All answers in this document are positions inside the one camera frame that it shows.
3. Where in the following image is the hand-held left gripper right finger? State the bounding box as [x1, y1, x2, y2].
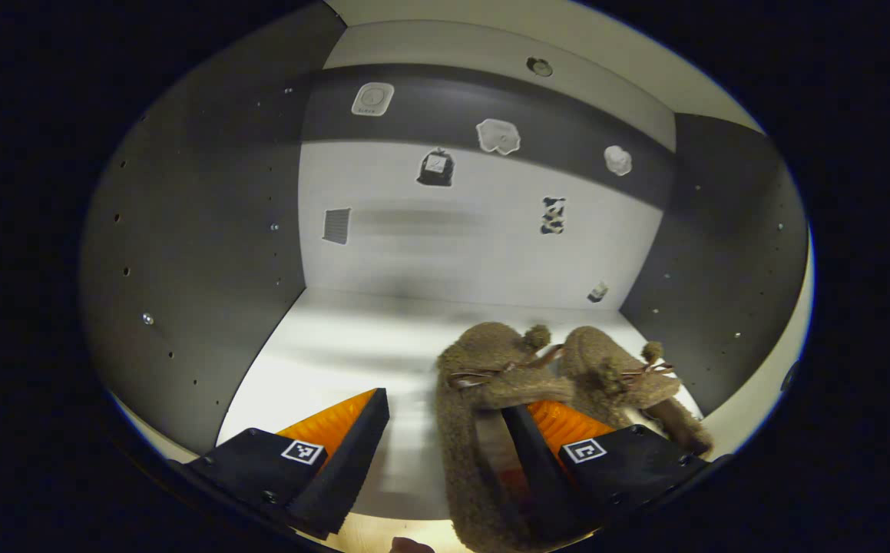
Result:
[502, 399, 730, 542]

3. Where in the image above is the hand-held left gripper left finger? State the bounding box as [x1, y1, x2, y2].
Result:
[184, 388, 390, 538]

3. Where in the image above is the brown fluffy shoe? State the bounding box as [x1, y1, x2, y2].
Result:
[560, 326, 714, 455]
[435, 321, 576, 553]

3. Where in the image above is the white shoe cabinet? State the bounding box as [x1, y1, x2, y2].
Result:
[80, 0, 814, 553]

